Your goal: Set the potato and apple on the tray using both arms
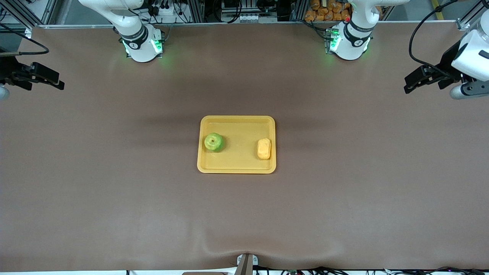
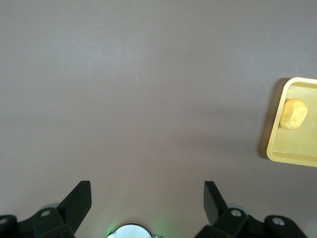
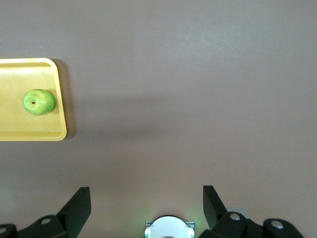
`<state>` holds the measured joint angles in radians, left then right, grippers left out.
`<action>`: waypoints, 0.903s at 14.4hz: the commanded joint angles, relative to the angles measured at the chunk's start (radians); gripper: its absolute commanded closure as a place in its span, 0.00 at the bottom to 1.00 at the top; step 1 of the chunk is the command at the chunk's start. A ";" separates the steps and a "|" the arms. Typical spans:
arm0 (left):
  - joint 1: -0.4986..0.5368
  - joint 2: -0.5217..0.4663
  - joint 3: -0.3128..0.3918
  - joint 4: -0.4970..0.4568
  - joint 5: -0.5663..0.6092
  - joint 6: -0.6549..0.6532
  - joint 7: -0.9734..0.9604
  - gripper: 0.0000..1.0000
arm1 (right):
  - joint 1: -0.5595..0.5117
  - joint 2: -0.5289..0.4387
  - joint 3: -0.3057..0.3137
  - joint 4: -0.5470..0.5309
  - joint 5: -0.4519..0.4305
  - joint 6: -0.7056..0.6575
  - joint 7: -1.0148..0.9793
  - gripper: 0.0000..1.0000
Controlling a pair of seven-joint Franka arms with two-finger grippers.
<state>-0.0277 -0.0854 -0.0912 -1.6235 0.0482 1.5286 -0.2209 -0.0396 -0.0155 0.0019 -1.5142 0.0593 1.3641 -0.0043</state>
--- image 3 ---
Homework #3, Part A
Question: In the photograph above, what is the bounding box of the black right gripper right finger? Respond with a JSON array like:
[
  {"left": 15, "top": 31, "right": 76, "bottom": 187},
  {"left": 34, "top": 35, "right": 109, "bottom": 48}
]
[{"left": 199, "top": 184, "right": 307, "bottom": 238}]

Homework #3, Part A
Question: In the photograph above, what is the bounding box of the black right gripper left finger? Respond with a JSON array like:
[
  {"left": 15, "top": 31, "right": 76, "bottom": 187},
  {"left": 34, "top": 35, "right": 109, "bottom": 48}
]
[{"left": 0, "top": 186, "right": 92, "bottom": 238}]

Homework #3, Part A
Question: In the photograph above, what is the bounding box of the green apple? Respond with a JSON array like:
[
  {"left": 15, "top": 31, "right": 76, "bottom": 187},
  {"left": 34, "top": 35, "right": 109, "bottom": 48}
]
[{"left": 22, "top": 89, "right": 56, "bottom": 116}]

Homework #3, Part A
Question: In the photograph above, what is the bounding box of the yellow plastic tray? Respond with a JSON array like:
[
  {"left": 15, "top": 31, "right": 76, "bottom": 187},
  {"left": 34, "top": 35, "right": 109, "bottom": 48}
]
[{"left": 0, "top": 58, "right": 68, "bottom": 142}]

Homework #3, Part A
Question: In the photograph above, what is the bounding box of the brown table cover mat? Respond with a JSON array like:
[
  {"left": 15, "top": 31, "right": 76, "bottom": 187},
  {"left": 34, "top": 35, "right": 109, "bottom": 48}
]
[{"left": 0, "top": 0, "right": 317, "bottom": 238}]

